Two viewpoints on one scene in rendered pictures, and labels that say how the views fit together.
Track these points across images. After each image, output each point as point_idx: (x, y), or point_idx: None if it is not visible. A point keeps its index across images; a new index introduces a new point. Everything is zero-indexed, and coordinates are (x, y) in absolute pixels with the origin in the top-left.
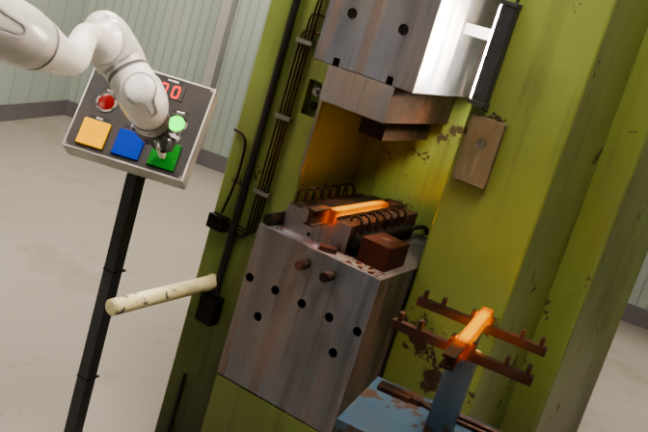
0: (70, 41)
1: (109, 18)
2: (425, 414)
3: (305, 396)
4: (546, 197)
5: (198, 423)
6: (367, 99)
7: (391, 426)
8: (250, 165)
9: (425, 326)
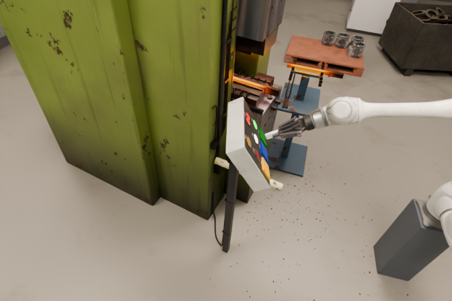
0: (442, 100)
1: (352, 101)
2: (291, 99)
3: None
4: None
5: (218, 193)
6: (273, 39)
7: (308, 106)
8: (222, 111)
9: None
